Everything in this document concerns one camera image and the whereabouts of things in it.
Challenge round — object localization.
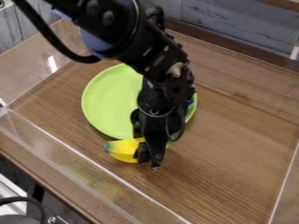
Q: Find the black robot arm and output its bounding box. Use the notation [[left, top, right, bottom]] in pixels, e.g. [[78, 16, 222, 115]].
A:
[[12, 0, 196, 171]]

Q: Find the clear acrylic tray wall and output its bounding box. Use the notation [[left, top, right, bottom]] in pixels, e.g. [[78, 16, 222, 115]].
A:
[[0, 106, 191, 224]]

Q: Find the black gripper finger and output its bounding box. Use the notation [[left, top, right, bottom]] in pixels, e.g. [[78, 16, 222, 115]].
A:
[[144, 132, 168, 171], [134, 143, 150, 164]]

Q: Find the green round plate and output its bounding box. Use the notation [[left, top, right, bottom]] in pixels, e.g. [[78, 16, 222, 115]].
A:
[[80, 62, 199, 141]]

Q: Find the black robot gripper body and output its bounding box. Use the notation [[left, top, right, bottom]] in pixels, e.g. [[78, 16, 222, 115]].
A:
[[130, 43, 196, 152]]

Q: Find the yellow toy banana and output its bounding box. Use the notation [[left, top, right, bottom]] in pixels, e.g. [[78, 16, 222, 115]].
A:
[[103, 137, 146, 164]]

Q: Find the black cable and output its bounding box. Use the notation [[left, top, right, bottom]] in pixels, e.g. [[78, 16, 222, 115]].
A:
[[0, 196, 46, 224]]

